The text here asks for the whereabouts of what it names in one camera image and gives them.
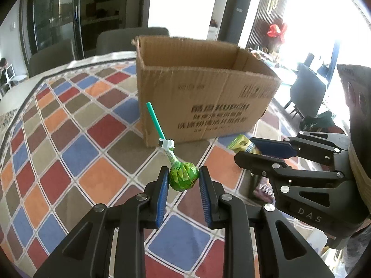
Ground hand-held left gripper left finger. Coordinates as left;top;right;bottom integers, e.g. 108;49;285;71
33;166;170;278

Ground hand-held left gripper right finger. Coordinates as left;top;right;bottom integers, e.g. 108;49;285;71
198;166;334;278

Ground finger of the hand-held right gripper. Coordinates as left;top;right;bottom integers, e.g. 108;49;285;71
234;152;352;185
249;132;351;160

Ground yellow-green snack packet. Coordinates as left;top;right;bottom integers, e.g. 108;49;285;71
227;134;261;155

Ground green lollipop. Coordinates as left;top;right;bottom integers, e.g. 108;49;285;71
146;102;200;192

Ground brown cardboard box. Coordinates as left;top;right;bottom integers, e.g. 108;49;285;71
132;35;281;148

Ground person's right forearm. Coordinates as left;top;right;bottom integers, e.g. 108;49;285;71
336;64;371;197

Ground magenta snack packet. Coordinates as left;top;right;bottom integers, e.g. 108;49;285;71
253;178;276;205

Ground dark green cloth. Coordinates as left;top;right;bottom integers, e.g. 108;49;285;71
298;111;347;135

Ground grey upholstered chair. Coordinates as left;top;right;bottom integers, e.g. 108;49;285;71
285;62;328;119

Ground red bow balloon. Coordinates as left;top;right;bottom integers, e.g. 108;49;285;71
267;22;288;39

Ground white shoe rack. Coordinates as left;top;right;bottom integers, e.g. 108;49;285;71
206;17;220;40

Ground dark interior door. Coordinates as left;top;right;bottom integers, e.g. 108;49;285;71
224;0;257;45

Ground dark dining chair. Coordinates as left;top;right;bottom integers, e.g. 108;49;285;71
27;39;76;77
96;27;170;55

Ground pastel patterned tablecloth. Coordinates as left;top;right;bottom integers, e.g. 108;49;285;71
0;51;137;139

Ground white stool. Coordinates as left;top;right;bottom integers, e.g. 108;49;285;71
0;64;16;89

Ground glass sliding doors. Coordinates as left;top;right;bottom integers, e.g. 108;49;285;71
19;0;148;61

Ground dark slatted wall panel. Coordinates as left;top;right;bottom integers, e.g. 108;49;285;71
246;0;292;50

